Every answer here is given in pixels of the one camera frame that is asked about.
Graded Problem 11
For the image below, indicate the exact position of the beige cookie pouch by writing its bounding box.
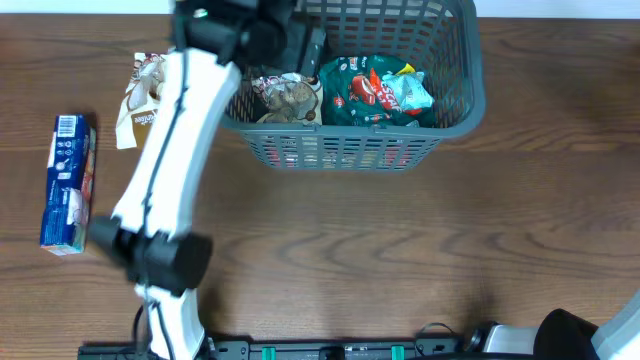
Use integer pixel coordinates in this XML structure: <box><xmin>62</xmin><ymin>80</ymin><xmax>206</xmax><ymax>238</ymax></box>
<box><xmin>251</xmin><ymin>73</ymin><xmax>324</xmax><ymax>126</ymax></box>

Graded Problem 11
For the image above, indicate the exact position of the green Nescafe coffee bag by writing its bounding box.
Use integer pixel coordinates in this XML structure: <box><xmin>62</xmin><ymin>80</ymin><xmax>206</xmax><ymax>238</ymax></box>
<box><xmin>319</xmin><ymin>55</ymin><xmax>436</xmax><ymax>128</ymax></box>

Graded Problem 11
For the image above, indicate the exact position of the orange spaghetti packet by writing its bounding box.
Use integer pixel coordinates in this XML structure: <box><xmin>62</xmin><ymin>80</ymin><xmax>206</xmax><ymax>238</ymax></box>
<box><xmin>247</xmin><ymin>135</ymin><xmax>439</xmax><ymax>171</ymax></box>

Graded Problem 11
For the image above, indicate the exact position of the small light teal sachet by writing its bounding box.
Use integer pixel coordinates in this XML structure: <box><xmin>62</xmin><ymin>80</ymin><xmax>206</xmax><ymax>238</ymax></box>
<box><xmin>383</xmin><ymin>72</ymin><xmax>434</xmax><ymax>113</ymax></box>

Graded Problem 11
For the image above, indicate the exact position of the beige Pantree pouch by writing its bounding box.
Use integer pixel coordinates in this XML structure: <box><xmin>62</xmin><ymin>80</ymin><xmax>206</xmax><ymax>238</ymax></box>
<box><xmin>115</xmin><ymin>52</ymin><xmax>167</xmax><ymax>150</ymax></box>

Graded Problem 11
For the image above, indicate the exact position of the blue carton box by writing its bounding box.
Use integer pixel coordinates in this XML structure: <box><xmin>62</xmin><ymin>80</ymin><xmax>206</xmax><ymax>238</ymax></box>
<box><xmin>40</xmin><ymin>114</ymin><xmax>96</xmax><ymax>256</ymax></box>

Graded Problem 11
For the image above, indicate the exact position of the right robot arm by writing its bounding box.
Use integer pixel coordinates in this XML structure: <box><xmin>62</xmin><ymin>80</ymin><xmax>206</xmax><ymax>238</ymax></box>
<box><xmin>464</xmin><ymin>294</ymin><xmax>639</xmax><ymax>360</ymax></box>

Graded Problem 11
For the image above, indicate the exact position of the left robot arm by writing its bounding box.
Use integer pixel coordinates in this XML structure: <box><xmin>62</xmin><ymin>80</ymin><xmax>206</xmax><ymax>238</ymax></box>
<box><xmin>89</xmin><ymin>1</ymin><xmax>326</xmax><ymax>359</ymax></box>

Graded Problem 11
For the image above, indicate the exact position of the grey plastic basket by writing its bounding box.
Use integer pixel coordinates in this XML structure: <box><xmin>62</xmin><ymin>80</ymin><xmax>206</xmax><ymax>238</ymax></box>
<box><xmin>223</xmin><ymin>0</ymin><xmax>486</xmax><ymax>172</ymax></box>

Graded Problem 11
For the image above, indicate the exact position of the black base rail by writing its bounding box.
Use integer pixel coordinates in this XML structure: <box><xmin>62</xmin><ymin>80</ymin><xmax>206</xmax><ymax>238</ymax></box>
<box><xmin>77</xmin><ymin>337</ymin><xmax>581</xmax><ymax>360</ymax></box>

